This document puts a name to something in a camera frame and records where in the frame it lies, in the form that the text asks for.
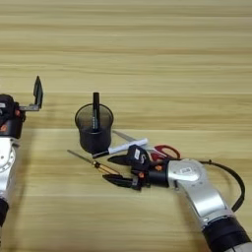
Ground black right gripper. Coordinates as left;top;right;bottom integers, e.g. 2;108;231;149
101;155;170;191

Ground black pen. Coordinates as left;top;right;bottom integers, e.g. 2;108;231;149
92;92;100;132

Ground left gripper small black box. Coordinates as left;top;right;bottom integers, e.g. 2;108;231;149
0;94;17;123

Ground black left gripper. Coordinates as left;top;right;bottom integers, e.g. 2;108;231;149
0;76;44;139

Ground red-handled scissors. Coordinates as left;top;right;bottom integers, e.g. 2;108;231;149
112;130;181;161

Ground amber-handled screwdriver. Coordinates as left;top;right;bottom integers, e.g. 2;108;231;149
67;150;121;176

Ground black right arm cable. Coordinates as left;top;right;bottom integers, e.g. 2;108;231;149
198;159;246;213

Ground black mesh pen cup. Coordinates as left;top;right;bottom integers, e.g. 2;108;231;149
74;102;114;155

